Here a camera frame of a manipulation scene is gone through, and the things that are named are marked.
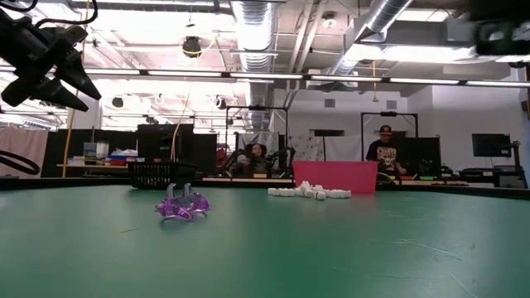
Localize black room partition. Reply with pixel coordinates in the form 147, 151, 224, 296
45, 127, 138, 178
136, 123, 219, 177

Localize white cloth partition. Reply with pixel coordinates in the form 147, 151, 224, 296
288, 134, 368, 163

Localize black wall monitor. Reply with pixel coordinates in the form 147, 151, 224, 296
471, 132, 513, 158

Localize black slotted plastic basket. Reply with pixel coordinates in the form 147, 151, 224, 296
127, 161, 199, 190

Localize green table mat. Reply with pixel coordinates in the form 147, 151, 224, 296
0, 184, 530, 298

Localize yellow power cable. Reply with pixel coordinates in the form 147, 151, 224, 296
170, 89, 192, 162
60, 0, 92, 179

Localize black looped cable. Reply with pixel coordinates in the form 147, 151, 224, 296
0, 149, 41, 176

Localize pink plastic bin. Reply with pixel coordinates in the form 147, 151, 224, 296
292, 160, 378, 195

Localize clear plastic storage boxes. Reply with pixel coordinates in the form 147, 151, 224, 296
82, 140, 111, 161

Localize pink curtain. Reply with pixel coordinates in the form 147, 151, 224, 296
0, 126, 50, 179

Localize black metal frame stand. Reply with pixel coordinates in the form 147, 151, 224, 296
224, 105, 290, 175
359, 110, 419, 163

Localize large black screen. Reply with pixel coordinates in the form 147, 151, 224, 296
399, 136, 442, 178

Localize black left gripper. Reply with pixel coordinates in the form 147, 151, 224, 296
0, 10, 103, 113

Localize dark office desk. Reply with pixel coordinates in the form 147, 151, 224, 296
457, 164, 529, 190

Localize silver ventilation duct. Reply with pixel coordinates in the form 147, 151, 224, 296
329, 0, 415, 76
230, 0, 277, 130

